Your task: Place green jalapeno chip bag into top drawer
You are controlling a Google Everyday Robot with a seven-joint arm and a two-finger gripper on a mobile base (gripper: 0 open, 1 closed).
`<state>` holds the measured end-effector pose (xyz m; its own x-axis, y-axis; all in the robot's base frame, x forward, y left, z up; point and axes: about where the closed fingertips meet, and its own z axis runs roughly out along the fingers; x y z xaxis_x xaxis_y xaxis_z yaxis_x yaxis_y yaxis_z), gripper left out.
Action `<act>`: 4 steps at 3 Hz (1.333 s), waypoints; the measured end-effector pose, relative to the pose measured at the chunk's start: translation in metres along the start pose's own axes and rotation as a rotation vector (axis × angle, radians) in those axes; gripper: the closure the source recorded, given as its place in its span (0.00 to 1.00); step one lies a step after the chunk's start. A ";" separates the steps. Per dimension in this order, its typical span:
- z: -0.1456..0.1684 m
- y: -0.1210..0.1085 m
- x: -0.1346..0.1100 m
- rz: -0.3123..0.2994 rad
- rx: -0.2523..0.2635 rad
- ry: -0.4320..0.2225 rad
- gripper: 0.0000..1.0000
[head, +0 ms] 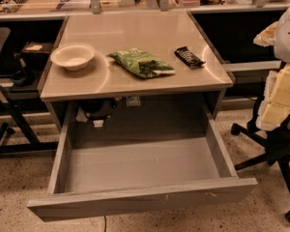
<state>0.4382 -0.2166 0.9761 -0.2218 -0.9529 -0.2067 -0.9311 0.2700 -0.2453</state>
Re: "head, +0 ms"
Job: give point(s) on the black snack bar wrapper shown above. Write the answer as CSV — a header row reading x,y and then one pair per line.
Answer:
x,y
188,58

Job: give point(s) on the white paper bowl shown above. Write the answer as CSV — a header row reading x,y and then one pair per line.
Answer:
x,y
73,56

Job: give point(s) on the black box under bench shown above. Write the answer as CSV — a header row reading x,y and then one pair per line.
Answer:
x,y
36,55

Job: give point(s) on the grey drawer cabinet desk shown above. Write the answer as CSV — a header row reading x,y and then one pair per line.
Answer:
x,y
134,76

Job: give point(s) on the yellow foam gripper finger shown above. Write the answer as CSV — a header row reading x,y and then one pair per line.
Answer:
x,y
281,91
270,116

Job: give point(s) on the black coiled tool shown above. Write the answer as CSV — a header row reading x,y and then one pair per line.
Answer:
x,y
12,6

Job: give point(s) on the green jalapeno chip bag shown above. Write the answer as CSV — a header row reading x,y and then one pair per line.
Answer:
x,y
141,63

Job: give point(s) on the grey open top drawer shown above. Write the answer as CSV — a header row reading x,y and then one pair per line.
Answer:
x,y
140,161

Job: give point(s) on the grey office chair left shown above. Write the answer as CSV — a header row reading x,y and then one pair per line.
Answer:
x,y
34,144

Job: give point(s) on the black office chair right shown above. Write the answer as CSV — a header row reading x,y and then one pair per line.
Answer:
x,y
276,145

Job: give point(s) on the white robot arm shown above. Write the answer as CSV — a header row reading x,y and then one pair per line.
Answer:
x,y
277,35

